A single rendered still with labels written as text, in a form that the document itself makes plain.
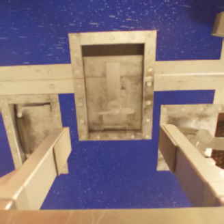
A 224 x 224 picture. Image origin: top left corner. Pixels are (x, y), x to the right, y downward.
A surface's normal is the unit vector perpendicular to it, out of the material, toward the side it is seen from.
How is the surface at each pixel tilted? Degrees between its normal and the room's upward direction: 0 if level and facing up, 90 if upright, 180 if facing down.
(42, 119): 90
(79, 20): 90
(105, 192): 90
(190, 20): 90
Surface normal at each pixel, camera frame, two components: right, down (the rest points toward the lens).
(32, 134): -0.01, 0.30
